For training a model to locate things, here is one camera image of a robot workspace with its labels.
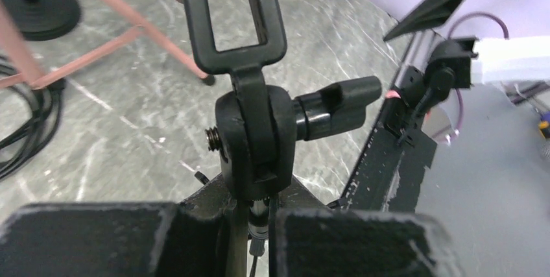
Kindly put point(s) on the black tripod mic stand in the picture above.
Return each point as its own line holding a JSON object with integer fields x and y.
{"x": 258, "y": 125}

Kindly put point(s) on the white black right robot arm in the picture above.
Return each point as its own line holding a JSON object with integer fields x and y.
{"x": 457, "y": 63}

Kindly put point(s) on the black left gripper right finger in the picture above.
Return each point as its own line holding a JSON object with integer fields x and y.
{"x": 322, "y": 242}

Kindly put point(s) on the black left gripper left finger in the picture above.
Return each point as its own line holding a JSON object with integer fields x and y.
{"x": 113, "y": 239}

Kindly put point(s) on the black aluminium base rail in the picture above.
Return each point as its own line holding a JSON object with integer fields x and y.
{"x": 388, "y": 175}

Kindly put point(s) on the black round-base mic stand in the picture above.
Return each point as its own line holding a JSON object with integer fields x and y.
{"x": 43, "y": 20}

